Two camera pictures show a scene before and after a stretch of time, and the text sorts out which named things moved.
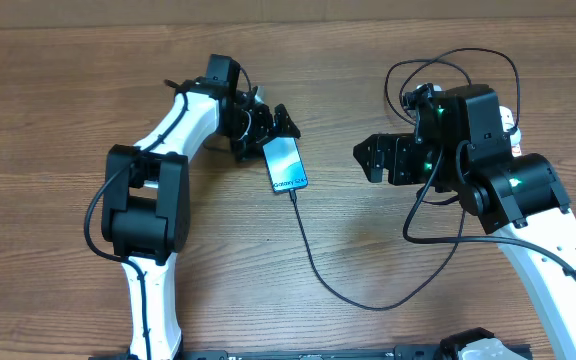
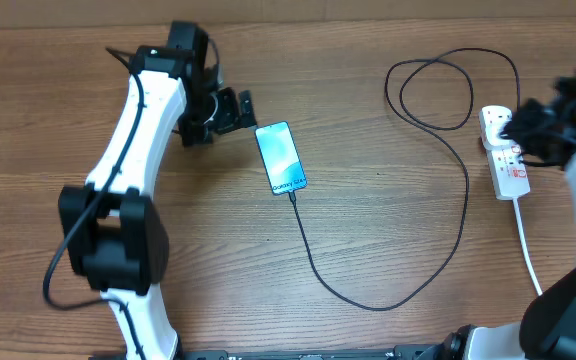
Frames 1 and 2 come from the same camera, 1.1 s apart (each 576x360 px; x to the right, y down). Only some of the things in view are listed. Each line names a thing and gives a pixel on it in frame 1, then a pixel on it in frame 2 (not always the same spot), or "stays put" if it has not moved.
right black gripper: x=379 y=149 → x=515 y=127
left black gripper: x=264 y=130 → x=232 y=117
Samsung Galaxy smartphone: x=285 y=167 stays put
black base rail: x=403 y=352 stays put
